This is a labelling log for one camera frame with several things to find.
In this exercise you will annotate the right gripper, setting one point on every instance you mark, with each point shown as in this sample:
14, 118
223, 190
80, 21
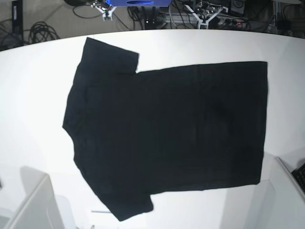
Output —
105, 8

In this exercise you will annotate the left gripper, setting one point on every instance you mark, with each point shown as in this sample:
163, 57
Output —
204, 12

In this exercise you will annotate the black T-shirt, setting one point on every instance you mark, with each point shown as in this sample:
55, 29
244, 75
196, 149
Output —
187, 128

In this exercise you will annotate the blue box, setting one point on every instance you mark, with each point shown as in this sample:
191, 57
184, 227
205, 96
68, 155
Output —
156, 3

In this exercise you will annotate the black tower case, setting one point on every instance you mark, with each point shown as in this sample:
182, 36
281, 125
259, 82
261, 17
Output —
17, 18

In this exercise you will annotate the black keyboard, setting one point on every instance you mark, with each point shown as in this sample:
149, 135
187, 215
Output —
299, 175

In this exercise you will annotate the white right partition panel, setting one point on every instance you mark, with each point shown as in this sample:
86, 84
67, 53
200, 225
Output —
288, 211

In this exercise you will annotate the white partition panel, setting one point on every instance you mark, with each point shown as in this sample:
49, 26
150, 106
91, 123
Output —
28, 201
288, 211

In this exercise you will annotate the white left partition panel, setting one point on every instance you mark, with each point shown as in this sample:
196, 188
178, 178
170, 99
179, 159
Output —
28, 201

